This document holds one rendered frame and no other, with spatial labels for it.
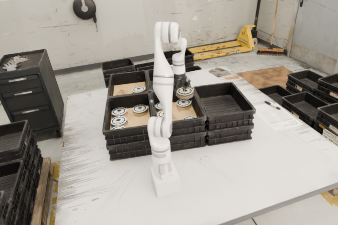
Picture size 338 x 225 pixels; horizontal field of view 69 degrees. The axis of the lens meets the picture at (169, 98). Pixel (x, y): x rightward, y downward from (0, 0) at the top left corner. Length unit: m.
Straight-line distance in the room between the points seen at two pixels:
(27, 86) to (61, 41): 2.04
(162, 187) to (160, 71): 0.58
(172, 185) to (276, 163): 0.61
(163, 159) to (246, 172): 0.50
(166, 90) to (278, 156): 0.83
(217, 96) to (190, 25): 3.35
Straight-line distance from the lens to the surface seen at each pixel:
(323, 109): 2.39
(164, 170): 1.25
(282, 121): 1.89
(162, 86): 1.06
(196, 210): 1.29
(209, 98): 1.83
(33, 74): 2.81
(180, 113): 1.66
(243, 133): 1.62
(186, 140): 1.52
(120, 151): 1.53
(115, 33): 4.76
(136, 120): 1.64
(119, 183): 1.44
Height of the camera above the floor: 1.75
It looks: 30 degrees down
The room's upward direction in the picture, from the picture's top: 5 degrees counter-clockwise
